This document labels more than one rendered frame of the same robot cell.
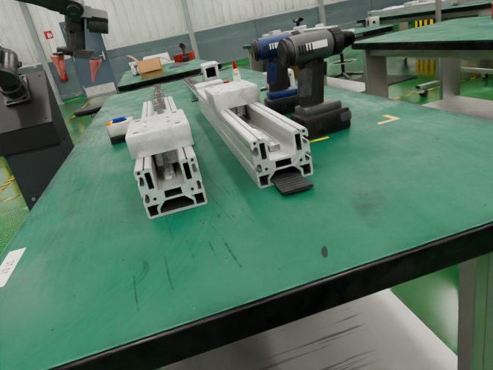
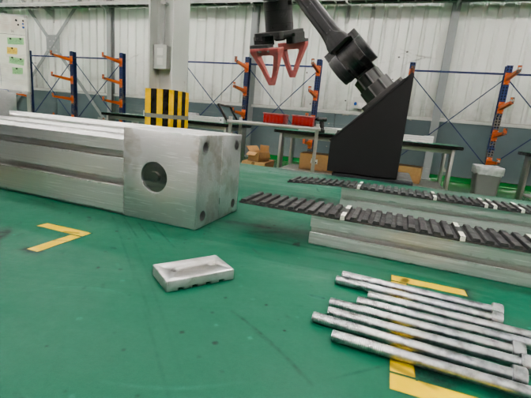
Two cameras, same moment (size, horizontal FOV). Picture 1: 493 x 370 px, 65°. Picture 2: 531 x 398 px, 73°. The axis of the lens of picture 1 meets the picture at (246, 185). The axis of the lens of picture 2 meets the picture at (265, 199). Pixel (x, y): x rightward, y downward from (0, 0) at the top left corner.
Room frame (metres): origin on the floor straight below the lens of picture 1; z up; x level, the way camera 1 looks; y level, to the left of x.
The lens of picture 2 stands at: (1.72, -0.25, 0.89)
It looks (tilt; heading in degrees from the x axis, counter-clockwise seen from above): 12 degrees down; 118
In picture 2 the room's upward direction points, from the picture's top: 5 degrees clockwise
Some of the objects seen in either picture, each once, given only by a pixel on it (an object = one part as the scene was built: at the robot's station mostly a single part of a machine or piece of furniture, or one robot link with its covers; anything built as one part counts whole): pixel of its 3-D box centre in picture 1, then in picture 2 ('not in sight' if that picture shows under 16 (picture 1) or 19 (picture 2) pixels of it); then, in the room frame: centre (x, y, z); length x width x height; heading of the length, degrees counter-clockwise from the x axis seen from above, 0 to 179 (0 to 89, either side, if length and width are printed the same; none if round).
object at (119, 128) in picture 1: (125, 128); not in sight; (1.24, 0.34, 0.81); 0.10 x 0.08 x 0.06; 99
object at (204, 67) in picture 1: (207, 72); not in sight; (2.39, 0.09, 0.83); 0.11 x 0.10 x 0.10; 99
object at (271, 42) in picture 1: (291, 73); not in sight; (1.14, -0.19, 0.89); 0.20 x 0.08 x 0.22; 93
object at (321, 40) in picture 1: (326, 81); not in sight; (0.87, -0.23, 0.89); 0.20 x 0.08 x 0.22; 104
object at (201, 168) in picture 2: (207, 96); (191, 171); (1.45, 0.07, 0.83); 0.12 x 0.09 x 0.10; 99
